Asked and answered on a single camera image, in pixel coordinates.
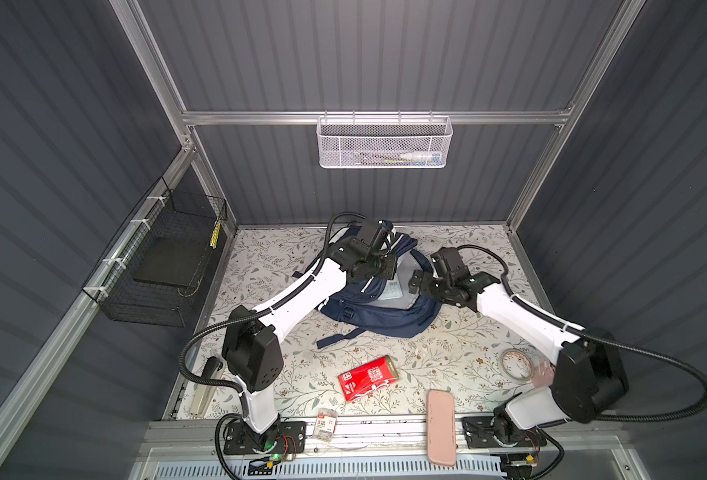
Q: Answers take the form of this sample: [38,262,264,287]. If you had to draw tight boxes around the pink cup with pencils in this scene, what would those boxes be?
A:
[531,360,555,388]

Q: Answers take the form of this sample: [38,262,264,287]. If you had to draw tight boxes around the black wire wall basket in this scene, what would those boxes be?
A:
[82,182,228,328]

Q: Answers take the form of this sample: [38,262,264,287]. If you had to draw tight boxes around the white wire mesh basket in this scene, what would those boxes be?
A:
[315,114,453,170]

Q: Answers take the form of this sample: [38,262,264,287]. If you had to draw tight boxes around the pink pencil case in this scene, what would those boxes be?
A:
[427,390,457,467]

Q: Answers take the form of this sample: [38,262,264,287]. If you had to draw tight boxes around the beige stapler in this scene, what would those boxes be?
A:
[189,356,223,418]

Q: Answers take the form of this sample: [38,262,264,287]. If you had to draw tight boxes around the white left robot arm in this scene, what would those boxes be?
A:
[222,217,397,435]

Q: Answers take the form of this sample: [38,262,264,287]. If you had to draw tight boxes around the navy blue student backpack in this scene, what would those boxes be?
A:
[316,233,441,349]

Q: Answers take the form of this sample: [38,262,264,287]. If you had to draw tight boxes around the clear tape roll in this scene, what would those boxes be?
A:
[499,348,535,384]

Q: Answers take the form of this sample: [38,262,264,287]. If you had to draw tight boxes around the red snack packet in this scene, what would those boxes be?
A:
[338,355,399,402]

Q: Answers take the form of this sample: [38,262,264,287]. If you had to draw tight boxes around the small clear eraser box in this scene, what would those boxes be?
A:
[313,408,337,443]

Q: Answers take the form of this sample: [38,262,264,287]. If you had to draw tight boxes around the white marker in basket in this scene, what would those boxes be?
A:
[399,151,443,165]

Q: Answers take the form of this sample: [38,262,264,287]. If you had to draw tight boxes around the teal calculator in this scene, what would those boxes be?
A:
[379,278,403,301]

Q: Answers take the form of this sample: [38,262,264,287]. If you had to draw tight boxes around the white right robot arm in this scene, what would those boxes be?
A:
[409,245,629,435]

